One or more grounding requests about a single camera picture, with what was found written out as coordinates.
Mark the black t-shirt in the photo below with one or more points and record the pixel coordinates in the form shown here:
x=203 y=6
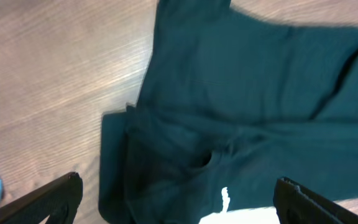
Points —
x=231 y=102

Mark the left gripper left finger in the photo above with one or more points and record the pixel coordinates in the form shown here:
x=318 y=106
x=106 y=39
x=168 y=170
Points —
x=56 y=203

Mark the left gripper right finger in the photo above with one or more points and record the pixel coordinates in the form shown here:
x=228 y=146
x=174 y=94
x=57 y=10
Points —
x=295 y=204

